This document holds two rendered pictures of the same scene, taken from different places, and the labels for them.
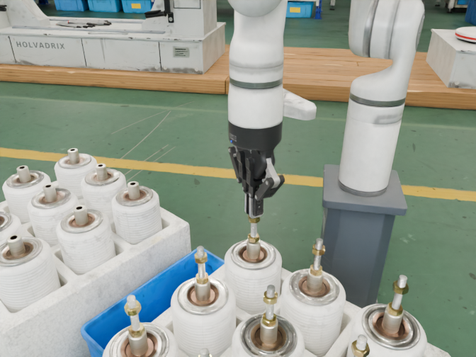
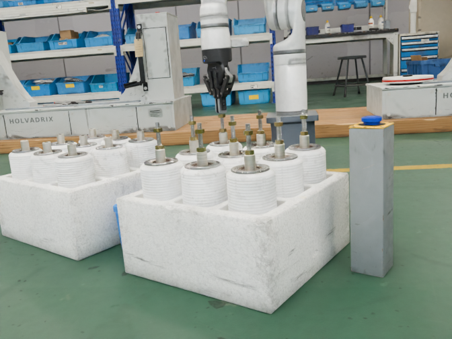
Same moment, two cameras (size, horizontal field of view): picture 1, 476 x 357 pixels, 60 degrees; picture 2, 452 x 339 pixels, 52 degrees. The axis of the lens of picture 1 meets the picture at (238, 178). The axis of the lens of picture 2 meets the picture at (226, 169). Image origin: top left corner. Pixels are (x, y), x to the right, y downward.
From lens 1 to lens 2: 72 cm
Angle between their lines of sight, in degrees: 17
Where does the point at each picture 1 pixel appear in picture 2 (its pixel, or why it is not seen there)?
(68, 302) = (104, 188)
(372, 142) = (290, 77)
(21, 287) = (77, 173)
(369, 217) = (296, 127)
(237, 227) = not seen: hidden behind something
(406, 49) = (296, 17)
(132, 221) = (140, 153)
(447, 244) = not seen: hidden behind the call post
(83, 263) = (111, 171)
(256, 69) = (214, 16)
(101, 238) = (123, 155)
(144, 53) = (124, 118)
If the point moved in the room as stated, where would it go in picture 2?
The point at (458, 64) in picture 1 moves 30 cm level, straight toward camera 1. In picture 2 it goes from (386, 99) to (380, 104)
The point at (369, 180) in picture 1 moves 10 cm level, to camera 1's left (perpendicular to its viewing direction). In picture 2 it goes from (292, 103) to (257, 105)
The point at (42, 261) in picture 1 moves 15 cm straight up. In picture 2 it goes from (89, 158) to (81, 99)
